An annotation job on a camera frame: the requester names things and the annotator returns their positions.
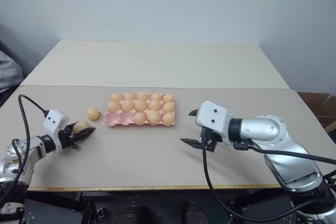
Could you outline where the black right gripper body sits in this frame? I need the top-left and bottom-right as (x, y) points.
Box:
(198, 126), (219, 153)

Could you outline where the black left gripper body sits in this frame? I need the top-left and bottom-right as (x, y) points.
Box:
(58, 126), (79, 151)

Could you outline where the pink egg carton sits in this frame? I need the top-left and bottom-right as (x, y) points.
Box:
(102, 93), (176, 128)

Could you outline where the dark rounded shape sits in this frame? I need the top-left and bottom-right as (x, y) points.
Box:
(184, 201), (203, 224)
(122, 202), (144, 224)

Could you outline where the grey cloth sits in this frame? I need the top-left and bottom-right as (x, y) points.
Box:
(0, 50), (24, 94)

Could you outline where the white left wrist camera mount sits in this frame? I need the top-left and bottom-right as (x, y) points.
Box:
(43, 109), (70, 154)

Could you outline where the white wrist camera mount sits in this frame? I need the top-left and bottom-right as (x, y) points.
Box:
(196, 100), (235, 146)
(43, 109), (70, 154)

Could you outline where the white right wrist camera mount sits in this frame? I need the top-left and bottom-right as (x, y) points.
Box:
(196, 100), (235, 146)

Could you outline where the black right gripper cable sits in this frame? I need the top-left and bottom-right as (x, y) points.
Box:
(201, 129), (336, 221)

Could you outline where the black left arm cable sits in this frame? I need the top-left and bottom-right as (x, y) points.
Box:
(0, 94), (50, 209)

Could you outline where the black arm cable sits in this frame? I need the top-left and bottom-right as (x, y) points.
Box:
(0, 94), (50, 209)
(232, 141), (336, 166)

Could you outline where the black under-table frame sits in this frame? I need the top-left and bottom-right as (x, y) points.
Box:
(0, 187), (336, 224)

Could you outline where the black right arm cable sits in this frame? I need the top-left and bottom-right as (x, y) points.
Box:
(232, 141), (336, 166)

